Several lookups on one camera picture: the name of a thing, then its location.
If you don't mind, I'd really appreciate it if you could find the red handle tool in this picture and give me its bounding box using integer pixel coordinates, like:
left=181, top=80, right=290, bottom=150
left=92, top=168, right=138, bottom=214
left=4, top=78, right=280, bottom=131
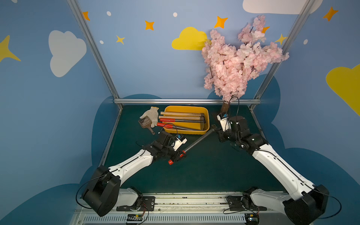
left=157, top=122, right=200, bottom=131
left=159, top=118, right=206, bottom=124
left=183, top=125, right=218, bottom=153

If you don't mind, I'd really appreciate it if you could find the wooden handle hoe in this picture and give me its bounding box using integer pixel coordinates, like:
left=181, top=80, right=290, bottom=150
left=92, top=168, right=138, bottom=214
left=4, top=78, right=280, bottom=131
left=160, top=112, right=204, bottom=117
left=158, top=116, right=203, bottom=122

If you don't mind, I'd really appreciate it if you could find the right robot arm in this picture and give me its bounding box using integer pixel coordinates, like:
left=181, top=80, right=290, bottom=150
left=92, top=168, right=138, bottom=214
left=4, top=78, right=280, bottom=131
left=217, top=113, right=331, bottom=225

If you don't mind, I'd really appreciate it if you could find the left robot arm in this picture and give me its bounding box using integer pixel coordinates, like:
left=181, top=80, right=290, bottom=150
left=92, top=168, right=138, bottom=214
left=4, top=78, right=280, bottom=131
left=80, top=131, right=187, bottom=217

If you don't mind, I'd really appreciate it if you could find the yellow plastic storage box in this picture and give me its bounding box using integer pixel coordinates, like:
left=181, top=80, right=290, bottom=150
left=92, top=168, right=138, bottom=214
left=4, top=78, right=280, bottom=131
left=158, top=106, right=210, bottom=135

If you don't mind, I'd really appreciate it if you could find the small brown slotted scoop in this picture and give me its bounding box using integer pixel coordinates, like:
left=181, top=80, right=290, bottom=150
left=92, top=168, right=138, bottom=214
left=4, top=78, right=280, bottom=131
left=138, top=116, right=155, bottom=135

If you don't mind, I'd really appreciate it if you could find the white knitted work glove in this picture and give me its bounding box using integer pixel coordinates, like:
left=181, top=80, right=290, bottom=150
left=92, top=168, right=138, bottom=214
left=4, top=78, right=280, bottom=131
left=140, top=106, right=159, bottom=128

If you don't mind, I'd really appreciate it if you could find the pink blossom artificial tree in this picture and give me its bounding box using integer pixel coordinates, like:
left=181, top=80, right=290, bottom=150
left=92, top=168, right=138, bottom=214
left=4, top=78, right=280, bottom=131
left=202, top=15, right=289, bottom=104

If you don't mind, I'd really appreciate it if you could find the aluminium front rail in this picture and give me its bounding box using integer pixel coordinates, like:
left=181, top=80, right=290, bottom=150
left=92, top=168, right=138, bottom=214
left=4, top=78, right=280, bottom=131
left=70, top=192, right=292, bottom=225

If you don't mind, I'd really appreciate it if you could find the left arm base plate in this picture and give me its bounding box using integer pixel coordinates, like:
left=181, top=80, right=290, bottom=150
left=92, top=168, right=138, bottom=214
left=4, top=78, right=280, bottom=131
left=116, top=196, right=156, bottom=212

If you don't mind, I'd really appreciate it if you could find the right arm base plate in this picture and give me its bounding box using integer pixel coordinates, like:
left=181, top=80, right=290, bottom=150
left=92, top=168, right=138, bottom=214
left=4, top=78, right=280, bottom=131
left=226, top=196, right=267, bottom=212

